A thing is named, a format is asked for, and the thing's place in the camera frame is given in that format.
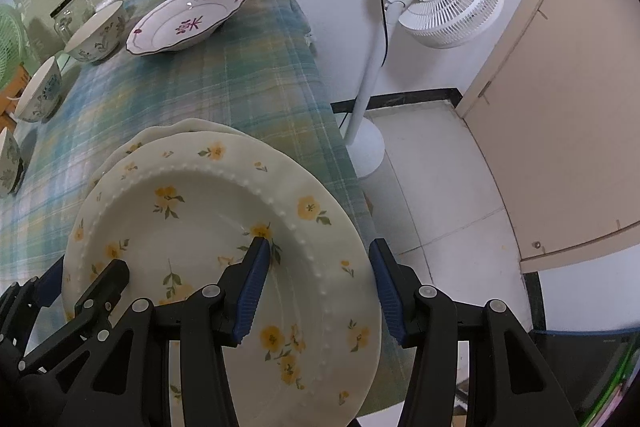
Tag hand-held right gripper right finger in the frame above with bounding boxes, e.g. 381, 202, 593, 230
369, 238, 581, 427

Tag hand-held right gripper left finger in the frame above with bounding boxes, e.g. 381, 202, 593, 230
60, 237, 273, 427

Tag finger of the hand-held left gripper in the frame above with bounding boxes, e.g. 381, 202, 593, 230
0, 256, 66, 310
20, 259, 131, 378

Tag cream yellow-flower plate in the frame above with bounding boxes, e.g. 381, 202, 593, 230
61, 132, 383, 427

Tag white blue-floral bowl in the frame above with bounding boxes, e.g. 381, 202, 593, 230
11, 56, 63, 124
0, 127, 25, 198

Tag large grey-green bowl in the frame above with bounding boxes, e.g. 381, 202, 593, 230
64, 0, 128, 65

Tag dark container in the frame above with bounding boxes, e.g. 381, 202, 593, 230
530, 327, 636, 427

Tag plaid tablecloth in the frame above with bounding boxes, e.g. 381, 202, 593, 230
0, 0, 373, 418

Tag green desk fan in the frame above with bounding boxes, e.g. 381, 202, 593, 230
0, 3, 26, 92

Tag glass jar with red lid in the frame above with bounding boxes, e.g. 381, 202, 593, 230
50, 0, 81, 42

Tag beige door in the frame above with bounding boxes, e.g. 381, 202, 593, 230
457, 0, 640, 275

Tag white red-flower deep plate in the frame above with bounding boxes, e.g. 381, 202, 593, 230
125, 0, 249, 56

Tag black fan cable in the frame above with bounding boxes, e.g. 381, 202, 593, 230
381, 0, 396, 68

